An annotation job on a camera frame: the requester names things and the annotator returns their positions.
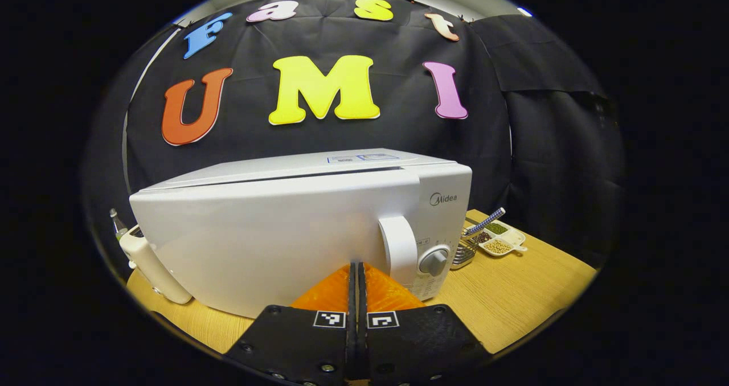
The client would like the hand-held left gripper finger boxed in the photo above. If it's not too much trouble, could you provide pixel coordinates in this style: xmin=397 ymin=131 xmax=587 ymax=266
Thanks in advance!
xmin=357 ymin=262 xmax=490 ymax=384
xmin=225 ymin=262 xmax=357 ymax=384

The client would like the white microwave oven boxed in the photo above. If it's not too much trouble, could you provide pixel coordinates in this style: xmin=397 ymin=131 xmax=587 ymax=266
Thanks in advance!
xmin=129 ymin=148 xmax=473 ymax=319

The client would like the white divided bean dish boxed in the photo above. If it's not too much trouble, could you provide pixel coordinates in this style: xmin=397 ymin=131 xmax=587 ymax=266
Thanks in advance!
xmin=476 ymin=221 xmax=529 ymax=257

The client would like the green drink bottle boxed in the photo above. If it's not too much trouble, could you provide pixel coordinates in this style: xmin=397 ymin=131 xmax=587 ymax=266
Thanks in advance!
xmin=109 ymin=208 xmax=129 ymax=241

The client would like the metal wire basket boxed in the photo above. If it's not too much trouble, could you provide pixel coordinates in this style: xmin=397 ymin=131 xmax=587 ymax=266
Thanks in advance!
xmin=450 ymin=218 xmax=485 ymax=271

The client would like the striped spoon handle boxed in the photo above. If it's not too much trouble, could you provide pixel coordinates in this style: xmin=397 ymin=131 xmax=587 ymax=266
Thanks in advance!
xmin=462 ymin=207 xmax=506 ymax=237

